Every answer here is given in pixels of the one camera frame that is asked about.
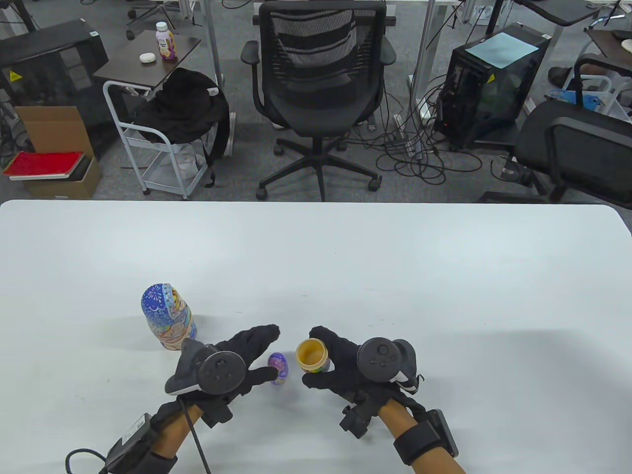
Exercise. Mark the large Russian doll base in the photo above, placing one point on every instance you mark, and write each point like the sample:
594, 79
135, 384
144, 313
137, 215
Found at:
173, 338

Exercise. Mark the bottle with purple label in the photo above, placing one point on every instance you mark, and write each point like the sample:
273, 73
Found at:
167, 44

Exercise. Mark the grey chair star base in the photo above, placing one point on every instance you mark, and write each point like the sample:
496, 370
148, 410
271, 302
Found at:
148, 10

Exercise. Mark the black desk top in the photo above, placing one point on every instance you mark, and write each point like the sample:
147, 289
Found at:
558, 12

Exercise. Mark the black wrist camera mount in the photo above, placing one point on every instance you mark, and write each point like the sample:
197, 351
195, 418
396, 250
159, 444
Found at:
358, 422
217, 412

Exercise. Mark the dark wood side table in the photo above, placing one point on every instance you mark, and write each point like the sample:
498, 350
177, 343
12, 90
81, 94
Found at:
143, 69

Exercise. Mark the red notebook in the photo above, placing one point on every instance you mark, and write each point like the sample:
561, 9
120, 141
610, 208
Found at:
44, 163

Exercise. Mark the person's left forearm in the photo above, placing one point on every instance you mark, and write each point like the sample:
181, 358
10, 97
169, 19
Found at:
173, 434

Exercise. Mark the person's right forearm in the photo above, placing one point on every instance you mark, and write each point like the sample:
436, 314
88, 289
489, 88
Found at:
395, 419

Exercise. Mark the white power strip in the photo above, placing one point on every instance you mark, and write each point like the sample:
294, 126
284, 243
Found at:
401, 126

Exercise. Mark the white desk leg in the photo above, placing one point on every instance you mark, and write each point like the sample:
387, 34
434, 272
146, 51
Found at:
425, 54
213, 39

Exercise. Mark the white earbuds case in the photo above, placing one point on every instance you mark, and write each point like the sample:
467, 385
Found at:
147, 58

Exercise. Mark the small purple Russian doll top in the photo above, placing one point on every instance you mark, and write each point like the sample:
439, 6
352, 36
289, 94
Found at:
279, 360

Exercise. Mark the light blue paper sheet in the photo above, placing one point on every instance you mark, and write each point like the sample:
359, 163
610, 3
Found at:
501, 49

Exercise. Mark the blue bag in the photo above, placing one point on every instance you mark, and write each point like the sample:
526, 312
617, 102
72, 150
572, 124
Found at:
587, 98

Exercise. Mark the white metal cart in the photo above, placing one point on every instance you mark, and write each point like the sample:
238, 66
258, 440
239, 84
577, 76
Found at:
165, 177

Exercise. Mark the black mesh office chair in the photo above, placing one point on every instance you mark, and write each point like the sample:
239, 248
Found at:
316, 98

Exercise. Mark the black chair with grey frame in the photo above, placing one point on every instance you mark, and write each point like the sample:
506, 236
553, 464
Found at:
568, 138

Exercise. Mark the cardboard box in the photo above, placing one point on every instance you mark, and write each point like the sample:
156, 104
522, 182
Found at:
54, 128

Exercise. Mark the medium Russian doll base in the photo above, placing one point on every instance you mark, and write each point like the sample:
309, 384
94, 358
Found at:
313, 351

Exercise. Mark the black backpack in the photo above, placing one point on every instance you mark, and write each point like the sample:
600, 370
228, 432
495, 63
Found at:
182, 108

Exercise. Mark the person's right hand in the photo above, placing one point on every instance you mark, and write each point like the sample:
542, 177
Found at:
343, 370

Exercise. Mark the black VR controller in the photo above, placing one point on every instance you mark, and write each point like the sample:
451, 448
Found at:
219, 373
382, 358

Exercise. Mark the black equipment cabinet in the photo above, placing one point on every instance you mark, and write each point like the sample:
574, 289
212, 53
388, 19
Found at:
49, 64

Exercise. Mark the person's left hand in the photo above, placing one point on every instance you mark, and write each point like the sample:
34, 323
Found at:
252, 340

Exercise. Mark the large blue Russian doll top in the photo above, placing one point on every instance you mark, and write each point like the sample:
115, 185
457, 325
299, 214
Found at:
158, 301

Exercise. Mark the small dark side table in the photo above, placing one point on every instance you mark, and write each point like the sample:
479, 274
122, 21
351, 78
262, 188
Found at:
612, 47

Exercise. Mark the small purple Russian doll base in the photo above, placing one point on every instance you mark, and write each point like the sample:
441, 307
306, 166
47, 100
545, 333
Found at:
282, 381

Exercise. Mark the black computer tower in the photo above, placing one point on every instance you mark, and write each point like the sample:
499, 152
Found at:
474, 98

